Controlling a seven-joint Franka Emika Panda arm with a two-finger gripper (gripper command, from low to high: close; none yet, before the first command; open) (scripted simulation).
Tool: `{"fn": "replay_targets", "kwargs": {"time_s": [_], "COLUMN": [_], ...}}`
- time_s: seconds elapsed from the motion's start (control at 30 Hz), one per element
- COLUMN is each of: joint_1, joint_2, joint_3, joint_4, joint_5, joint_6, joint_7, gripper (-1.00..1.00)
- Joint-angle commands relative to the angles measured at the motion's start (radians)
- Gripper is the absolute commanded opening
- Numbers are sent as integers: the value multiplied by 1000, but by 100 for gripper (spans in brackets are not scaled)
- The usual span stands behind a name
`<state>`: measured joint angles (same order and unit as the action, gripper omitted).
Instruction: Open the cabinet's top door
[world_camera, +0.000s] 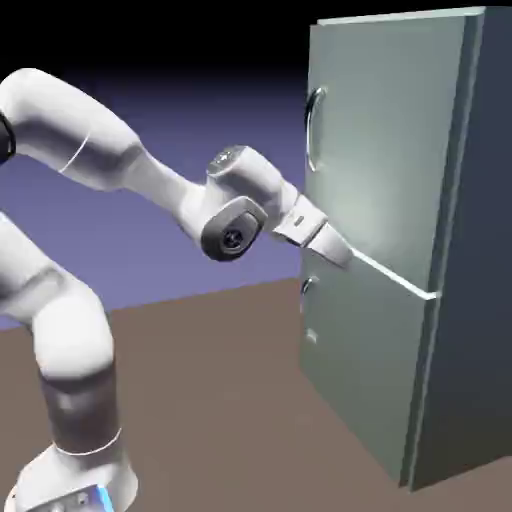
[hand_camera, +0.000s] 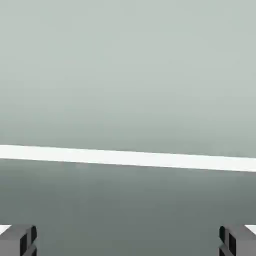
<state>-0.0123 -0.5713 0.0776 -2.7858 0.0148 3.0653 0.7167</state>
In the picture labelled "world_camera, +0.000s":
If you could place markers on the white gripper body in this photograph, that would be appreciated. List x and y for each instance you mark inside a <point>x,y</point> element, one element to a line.
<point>330,244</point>

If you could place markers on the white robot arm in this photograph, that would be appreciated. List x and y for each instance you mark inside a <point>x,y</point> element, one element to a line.
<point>100,140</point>

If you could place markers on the short grey-green cabinet door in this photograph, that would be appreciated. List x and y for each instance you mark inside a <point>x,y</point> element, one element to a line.
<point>360,352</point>

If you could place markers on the tall grey-green cabinet door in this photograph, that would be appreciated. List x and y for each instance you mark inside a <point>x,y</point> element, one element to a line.
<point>384,140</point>

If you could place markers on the grey-green cabinet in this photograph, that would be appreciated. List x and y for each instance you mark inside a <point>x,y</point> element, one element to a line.
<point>472,280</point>

